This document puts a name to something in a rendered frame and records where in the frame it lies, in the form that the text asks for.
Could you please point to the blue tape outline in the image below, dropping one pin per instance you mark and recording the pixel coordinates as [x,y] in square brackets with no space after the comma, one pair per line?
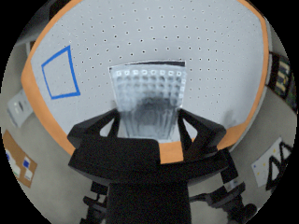
[72,72]

